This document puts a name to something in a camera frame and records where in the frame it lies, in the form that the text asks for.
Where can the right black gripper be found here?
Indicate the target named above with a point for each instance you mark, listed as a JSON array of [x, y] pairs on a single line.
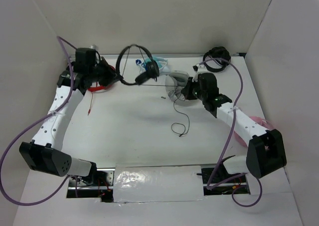
[[187, 91]]

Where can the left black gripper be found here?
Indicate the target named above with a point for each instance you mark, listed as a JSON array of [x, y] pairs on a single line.
[[110, 72]]

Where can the black wired headphones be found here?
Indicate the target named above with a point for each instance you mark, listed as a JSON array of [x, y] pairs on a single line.
[[152, 69]]

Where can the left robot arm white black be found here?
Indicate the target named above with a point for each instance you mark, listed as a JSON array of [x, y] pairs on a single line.
[[44, 152]]

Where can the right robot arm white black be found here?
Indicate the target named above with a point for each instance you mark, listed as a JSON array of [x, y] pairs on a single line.
[[265, 152]]

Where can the red black headphones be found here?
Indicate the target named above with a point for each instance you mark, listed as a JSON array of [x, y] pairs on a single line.
[[99, 87]]

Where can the grey white headphones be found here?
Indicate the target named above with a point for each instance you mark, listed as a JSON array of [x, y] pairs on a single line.
[[174, 83]]

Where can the black headphones far corner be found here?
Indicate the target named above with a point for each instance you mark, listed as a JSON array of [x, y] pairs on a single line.
[[220, 55]]

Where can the teal white cat-ear headphones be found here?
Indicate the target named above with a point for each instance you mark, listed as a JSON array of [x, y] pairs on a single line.
[[162, 63]]

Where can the white foil sheet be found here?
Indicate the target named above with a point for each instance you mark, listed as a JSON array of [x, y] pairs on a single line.
[[157, 184]]

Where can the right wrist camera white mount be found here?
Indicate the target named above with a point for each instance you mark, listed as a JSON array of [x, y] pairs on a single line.
[[199, 68]]

